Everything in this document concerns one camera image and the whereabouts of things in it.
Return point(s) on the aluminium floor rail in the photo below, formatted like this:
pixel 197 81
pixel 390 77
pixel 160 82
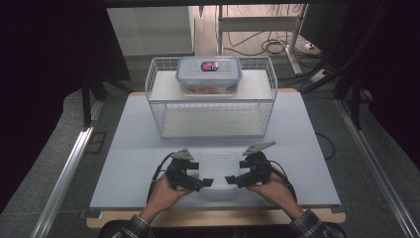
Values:
pixel 66 175
pixel 373 158

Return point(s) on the person's right hand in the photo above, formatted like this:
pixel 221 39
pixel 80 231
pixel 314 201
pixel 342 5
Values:
pixel 274 191

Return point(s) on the white cabinet panel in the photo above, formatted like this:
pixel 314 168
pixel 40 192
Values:
pixel 152 29

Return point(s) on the plaid right sleeve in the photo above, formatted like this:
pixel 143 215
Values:
pixel 313 226

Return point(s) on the clear container with blue-rimmed lid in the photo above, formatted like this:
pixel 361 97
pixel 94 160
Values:
pixel 208 74

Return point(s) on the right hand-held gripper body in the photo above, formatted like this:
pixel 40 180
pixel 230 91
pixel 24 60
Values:
pixel 256 168

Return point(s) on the plaid left sleeve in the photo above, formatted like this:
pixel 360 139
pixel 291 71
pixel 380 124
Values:
pixel 133 228

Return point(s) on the person's left hand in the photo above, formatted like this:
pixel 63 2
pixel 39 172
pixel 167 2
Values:
pixel 166 195

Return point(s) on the white power strip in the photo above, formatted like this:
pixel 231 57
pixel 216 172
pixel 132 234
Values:
pixel 318 76

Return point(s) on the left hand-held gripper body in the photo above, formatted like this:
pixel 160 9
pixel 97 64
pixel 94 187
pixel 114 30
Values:
pixel 180 172

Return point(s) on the pale blue table cover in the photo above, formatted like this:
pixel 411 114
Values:
pixel 132 132

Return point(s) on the white plastic container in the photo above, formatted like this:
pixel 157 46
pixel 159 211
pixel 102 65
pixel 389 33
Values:
pixel 218 175

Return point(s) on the white desk frame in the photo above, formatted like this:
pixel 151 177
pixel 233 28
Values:
pixel 257 23

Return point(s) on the plaid sleeve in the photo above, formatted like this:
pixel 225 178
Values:
pixel 133 228
pixel 313 226

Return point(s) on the black metal stand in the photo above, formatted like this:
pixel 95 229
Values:
pixel 356 99
pixel 86 102

